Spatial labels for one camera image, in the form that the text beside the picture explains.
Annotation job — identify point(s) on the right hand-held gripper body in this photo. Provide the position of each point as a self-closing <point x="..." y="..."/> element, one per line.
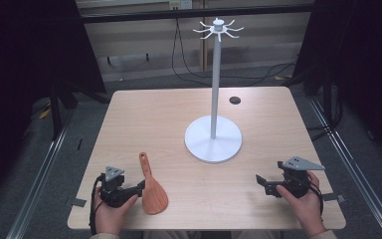
<point x="295" y="184"/>

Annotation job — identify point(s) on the white hook stand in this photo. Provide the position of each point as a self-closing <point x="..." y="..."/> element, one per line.
<point x="214" y="141"/>

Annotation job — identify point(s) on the black metal stand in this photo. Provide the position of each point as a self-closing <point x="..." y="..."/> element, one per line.
<point x="328" y="103"/>
<point x="55" y="113"/>

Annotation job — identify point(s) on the person's left hand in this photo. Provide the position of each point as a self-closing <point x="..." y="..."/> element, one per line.
<point x="109" y="219"/>

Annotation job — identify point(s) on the white wall socket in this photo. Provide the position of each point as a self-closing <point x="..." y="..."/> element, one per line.
<point x="180" y="4"/>

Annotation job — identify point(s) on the metal floor rail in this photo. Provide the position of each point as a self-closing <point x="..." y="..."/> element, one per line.
<point x="43" y="172"/>
<point x="354" y="166"/>

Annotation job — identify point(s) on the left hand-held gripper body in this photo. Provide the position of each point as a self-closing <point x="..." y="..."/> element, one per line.
<point x="114" y="194"/>

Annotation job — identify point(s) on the person's right hand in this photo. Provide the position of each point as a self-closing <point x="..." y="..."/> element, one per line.
<point x="306" y="209"/>

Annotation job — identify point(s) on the yellow floor tape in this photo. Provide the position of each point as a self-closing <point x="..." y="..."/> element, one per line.
<point x="282" y="77"/>
<point x="45" y="113"/>

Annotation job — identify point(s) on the grey tape strip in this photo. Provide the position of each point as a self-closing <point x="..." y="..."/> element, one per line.
<point x="333" y="197"/>
<point x="77" y="202"/>

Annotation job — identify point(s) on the wooden rice paddle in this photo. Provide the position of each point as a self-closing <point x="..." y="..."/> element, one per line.
<point x="154" y="197"/>

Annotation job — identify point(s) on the black horizontal bar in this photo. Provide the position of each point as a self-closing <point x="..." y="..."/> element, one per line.
<point x="195" y="13"/>

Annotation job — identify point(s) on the black curtain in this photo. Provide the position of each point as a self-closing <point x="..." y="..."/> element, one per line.
<point x="361" y="49"/>
<point x="30" y="49"/>

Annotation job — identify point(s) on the small black floor strip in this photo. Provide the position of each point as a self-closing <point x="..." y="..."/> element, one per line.
<point x="79" y="144"/>

